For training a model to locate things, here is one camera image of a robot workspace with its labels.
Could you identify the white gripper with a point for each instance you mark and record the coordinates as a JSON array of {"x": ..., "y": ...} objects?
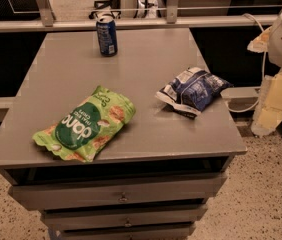
[{"x": 267, "y": 113}]

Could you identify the blue pepsi can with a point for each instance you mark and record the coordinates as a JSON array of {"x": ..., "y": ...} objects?
[{"x": 106, "y": 32}]

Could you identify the blue chip bag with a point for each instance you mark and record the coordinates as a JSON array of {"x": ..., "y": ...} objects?
[{"x": 192, "y": 91}]

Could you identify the green rice chip bag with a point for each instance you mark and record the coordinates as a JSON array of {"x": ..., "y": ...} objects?
[{"x": 85, "y": 131}]

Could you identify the top grey drawer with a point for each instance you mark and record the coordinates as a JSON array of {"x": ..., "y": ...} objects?
[{"x": 118, "y": 191}]

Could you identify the grey drawer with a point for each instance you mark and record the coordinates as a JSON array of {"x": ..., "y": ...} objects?
[
  {"x": 127, "y": 217},
  {"x": 118, "y": 191},
  {"x": 145, "y": 232}
]

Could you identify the grey drawer cabinet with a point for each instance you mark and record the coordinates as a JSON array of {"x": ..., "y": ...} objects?
[{"x": 156, "y": 142}]

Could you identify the black office chair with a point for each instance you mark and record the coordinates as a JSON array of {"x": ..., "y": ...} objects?
[{"x": 112, "y": 5}]

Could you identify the bottom grey drawer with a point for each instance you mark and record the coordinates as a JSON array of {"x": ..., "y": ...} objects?
[{"x": 145, "y": 232}]

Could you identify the grey metal railing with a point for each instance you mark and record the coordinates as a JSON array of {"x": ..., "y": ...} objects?
[{"x": 72, "y": 15}]

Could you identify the middle grey drawer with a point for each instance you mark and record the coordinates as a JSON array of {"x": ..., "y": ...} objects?
[{"x": 127, "y": 217}]

